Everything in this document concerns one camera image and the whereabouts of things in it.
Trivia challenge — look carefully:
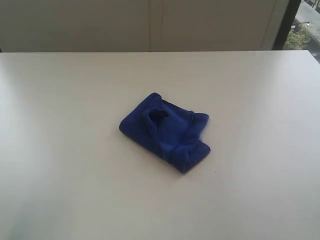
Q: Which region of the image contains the blue microfibre towel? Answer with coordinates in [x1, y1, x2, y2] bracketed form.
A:
[119, 92, 211, 174]

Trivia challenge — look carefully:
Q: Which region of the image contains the dark window frame post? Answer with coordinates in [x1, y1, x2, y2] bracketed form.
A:
[272, 0, 301, 51]

